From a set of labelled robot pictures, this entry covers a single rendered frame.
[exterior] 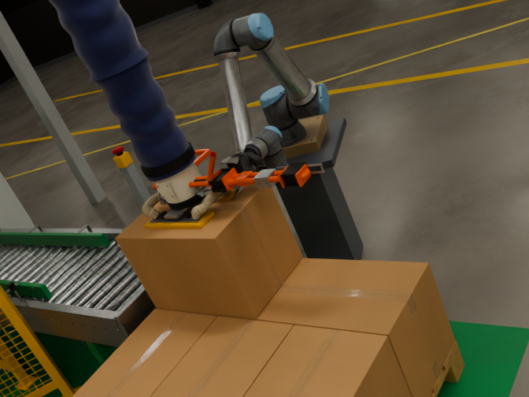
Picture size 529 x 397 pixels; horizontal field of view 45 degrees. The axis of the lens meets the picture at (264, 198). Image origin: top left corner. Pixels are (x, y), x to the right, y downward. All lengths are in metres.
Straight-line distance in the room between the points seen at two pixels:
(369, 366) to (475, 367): 0.77
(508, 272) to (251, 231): 1.33
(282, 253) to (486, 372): 0.95
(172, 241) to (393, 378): 0.98
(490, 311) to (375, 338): 0.93
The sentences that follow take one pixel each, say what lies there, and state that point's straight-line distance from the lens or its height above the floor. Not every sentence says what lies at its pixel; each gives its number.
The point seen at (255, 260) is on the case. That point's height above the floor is 0.74.
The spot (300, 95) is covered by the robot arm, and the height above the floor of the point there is 1.07.
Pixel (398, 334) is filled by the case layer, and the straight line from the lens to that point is 2.33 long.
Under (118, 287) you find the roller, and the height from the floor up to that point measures 0.54.
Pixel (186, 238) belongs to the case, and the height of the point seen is 0.94.
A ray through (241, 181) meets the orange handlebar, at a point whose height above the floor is 1.08.
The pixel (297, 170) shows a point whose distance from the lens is 2.23.
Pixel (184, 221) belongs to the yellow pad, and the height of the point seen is 0.97.
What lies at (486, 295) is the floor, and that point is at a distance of 3.18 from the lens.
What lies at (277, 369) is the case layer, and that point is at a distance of 2.32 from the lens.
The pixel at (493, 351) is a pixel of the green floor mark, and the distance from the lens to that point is 2.90.
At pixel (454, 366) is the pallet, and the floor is 0.07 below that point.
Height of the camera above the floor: 1.98
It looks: 24 degrees down
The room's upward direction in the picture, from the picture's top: 24 degrees counter-clockwise
